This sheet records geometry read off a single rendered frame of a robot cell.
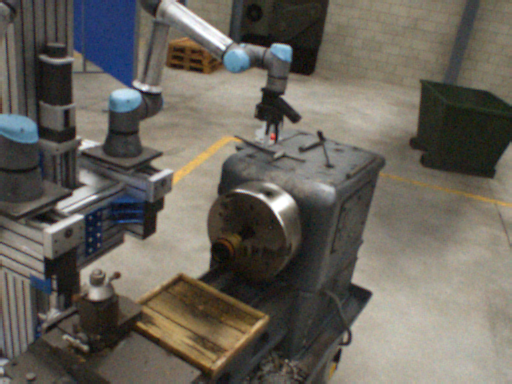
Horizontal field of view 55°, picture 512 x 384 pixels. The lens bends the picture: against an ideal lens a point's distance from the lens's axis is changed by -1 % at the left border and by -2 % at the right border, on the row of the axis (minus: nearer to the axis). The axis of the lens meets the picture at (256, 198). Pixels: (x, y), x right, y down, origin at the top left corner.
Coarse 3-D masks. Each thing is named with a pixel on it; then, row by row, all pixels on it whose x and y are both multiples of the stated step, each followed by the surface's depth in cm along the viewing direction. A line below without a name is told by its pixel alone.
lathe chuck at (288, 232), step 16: (240, 192) 159; (256, 192) 158; (272, 192) 161; (240, 208) 161; (256, 208) 157; (272, 208) 154; (288, 208) 159; (208, 224) 170; (256, 224) 160; (272, 224) 156; (288, 224) 156; (272, 240) 158; (288, 240) 155; (288, 256) 160; (240, 272) 169; (256, 272) 165; (272, 272) 162
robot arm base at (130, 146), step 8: (112, 136) 186; (120, 136) 185; (128, 136) 186; (136, 136) 189; (104, 144) 190; (112, 144) 186; (120, 144) 185; (128, 144) 186; (136, 144) 189; (104, 152) 189; (112, 152) 186; (120, 152) 186; (128, 152) 187; (136, 152) 189
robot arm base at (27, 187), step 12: (0, 168) 143; (36, 168) 148; (0, 180) 144; (12, 180) 143; (24, 180) 145; (36, 180) 148; (0, 192) 144; (12, 192) 144; (24, 192) 145; (36, 192) 148
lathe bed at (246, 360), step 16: (208, 272) 180; (224, 272) 185; (224, 288) 175; (240, 288) 178; (272, 288) 178; (288, 288) 178; (256, 304) 169; (272, 304) 168; (288, 304) 172; (272, 320) 163; (288, 320) 184; (272, 336) 174; (256, 352) 167; (240, 368) 157
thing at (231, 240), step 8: (216, 240) 154; (224, 240) 152; (232, 240) 152; (240, 240) 154; (216, 248) 154; (224, 248) 150; (232, 248) 151; (240, 248) 154; (216, 256) 154; (224, 256) 155; (232, 256) 151; (240, 256) 155; (224, 264) 152
